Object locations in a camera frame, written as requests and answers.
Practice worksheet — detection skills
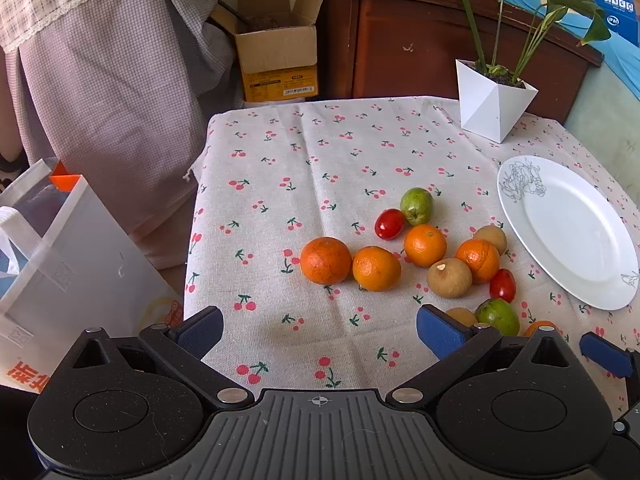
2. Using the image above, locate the blue blanket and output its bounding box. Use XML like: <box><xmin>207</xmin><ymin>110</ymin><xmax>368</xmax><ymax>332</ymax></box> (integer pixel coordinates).
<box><xmin>495</xmin><ymin>0</ymin><xmax>640</xmax><ymax>111</ymax></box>

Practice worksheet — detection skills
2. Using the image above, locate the white shopping bag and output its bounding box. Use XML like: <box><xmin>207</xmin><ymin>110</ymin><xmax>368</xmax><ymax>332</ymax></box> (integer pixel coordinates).
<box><xmin>0</xmin><ymin>157</ymin><xmax>186</xmax><ymax>396</ymax></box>

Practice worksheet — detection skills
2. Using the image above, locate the cherry print tablecloth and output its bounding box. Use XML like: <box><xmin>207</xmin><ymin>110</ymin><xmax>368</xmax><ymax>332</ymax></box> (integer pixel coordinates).
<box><xmin>182</xmin><ymin>96</ymin><xmax>640</xmax><ymax>406</ymax></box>

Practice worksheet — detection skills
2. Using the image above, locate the dark wooden cabinet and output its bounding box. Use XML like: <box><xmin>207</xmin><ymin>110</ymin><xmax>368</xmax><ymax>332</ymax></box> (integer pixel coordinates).
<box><xmin>315</xmin><ymin>0</ymin><xmax>603</xmax><ymax>126</ymax></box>

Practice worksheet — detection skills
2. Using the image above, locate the green guava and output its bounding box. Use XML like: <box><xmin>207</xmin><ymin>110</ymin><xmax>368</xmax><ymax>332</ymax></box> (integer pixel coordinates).
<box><xmin>474</xmin><ymin>298</ymin><xmax>521</xmax><ymax>337</ymax></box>
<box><xmin>400</xmin><ymin>187</ymin><xmax>434</xmax><ymax>226</ymax></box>

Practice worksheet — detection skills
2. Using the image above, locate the red cherry tomato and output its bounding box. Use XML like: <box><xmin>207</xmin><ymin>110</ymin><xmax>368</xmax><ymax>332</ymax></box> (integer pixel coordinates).
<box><xmin>374</xmin><ymin>209</ymin><xmax>406</xmax><ymax>240</ymax></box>
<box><xmin>489</xmin><ymin>268</ymin><xmax>517</xmax><ymax>304</ymax></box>

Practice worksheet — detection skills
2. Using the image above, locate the white faceted plant pot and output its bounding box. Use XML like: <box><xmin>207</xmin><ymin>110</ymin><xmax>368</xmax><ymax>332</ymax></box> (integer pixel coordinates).
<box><xmin>455</xmin><ymin>59</ymin><xmax>540</xmax><ymax>143</ymax></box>

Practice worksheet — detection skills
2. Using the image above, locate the plaid lace-edged valance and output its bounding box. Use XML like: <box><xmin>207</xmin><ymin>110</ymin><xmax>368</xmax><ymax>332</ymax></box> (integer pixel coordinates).
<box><xmin>0</xmin><ymin>0</ymin><xmax>207</xmax><ymax>55</ymax></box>

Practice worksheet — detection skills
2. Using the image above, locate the lilac checked curtain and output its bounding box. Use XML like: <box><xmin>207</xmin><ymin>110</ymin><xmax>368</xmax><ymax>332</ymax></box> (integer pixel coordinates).
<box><xmin>0</xmin><ymin>0</ymin><xmax>246</xmax><ymax>271</ymax></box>

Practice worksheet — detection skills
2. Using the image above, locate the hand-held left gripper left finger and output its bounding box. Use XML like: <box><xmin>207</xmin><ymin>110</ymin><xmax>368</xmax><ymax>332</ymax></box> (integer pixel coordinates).
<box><xmin>70</xmin><ymin>306</ymin><xmax>253</xmax><ymax>409</ymax></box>

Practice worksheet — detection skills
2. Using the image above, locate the pale green mattress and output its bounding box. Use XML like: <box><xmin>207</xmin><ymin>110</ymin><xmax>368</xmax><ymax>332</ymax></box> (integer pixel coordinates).
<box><xmin>565</xmin><ymin>42</ymin><xmax>640</xmax><ymax>196</ymax></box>

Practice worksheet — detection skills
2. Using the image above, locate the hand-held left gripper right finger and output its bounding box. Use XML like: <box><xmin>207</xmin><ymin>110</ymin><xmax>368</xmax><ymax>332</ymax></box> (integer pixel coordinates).
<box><xmin>387</xmin><ymin>304</ymin><xmax>573</xmax><ymax>408</ymax></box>

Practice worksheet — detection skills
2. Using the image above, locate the open cardboard box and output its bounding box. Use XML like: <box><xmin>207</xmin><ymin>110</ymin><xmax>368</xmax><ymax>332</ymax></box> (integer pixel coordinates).
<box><xmin>207</xmin><ymin>0</ymin><xmax>328</xmax><ymax>106</ymax></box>

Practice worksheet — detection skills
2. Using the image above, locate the brown longan with pale spot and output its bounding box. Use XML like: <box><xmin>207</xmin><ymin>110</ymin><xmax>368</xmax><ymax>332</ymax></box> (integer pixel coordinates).
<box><xmin>427</xmin><ymin>258</ymin><xmax>473</xmax><ymax>299</ymax></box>

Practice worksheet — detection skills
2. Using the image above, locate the orange item in bag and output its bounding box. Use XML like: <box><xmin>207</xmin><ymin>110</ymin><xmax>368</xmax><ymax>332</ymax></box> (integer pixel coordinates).
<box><xmin>50</xmin><ymin>160</ymin><xmax>83</xmax><ymax>193</ymax></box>

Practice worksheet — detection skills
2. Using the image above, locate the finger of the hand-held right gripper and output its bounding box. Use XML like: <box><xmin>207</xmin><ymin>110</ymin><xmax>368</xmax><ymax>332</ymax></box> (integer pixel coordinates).
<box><xmin>612</xmin><ymin>401</ymin><xmax>640</xmax><ymax>455</ymax></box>
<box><xmin>579</xmin><ymin>331</ymin><xmax>640</xmax><ymax>396</ymax></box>

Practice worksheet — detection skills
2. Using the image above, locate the white plate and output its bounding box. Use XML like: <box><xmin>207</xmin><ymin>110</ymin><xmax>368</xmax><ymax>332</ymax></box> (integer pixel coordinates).
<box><xmin>496</xmin><ymin>156</ymin><xmax>640</xmax><ymax>311</ymax></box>

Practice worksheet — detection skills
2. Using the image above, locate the blue carton box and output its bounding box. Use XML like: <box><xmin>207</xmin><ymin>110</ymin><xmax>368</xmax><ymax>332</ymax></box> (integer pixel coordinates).
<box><xmin>592</xmin><ymin>0</ymin><xmax>640</xmax><ymax>46</ymax></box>

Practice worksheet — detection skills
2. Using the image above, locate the large orange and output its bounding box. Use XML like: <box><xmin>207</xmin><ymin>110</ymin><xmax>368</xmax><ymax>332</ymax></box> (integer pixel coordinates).
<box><xmin>300</xmin><ymin>236</ymin><xmax>353</xmax><ymax>286</ymax></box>

